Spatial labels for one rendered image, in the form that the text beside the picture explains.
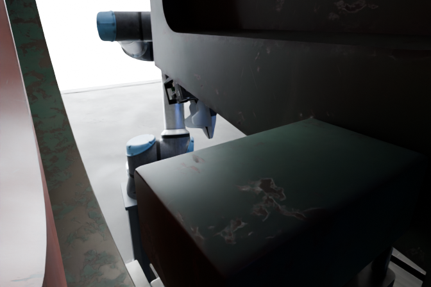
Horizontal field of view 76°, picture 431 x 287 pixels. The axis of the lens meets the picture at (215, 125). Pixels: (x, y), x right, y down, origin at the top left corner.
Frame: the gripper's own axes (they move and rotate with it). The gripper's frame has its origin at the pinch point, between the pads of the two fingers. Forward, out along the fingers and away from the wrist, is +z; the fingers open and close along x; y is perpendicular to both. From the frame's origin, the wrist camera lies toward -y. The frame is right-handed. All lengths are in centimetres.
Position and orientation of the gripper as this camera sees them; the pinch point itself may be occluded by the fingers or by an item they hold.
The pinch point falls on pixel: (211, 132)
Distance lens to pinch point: 65.0
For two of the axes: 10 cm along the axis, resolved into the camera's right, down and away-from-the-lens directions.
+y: -7.9, 2.1, -5.7
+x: 5.5, -1.4, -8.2
